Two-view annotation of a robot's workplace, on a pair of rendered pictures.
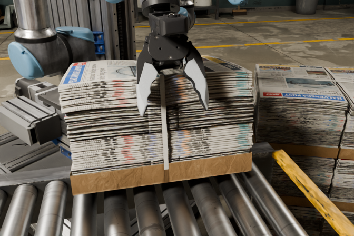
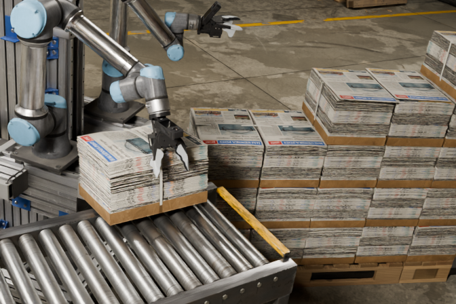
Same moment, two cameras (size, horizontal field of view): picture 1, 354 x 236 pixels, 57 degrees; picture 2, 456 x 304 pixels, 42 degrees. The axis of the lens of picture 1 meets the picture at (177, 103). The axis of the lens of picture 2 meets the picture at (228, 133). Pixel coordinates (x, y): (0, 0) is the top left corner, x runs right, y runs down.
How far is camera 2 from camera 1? 1.45 m
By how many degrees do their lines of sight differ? 22
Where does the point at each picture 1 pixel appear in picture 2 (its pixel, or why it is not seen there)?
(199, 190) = (177, 216)
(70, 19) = not seen: hidden behind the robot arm
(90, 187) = (119, 219)
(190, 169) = (174, 203)
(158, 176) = (156, 209)
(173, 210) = (165, 228)
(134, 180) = (143, 213)
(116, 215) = (136, 233)
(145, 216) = (153, 232)
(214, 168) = (186, 202)
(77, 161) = (112, 205)
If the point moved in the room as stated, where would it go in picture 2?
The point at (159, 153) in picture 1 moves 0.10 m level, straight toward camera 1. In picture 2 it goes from (157, 196) to (166, 212)
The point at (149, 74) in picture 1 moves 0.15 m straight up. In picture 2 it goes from (159, 155) to (163, 113)
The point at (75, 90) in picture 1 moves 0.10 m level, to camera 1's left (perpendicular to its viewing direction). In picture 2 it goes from (116, 165) to (85, 167)
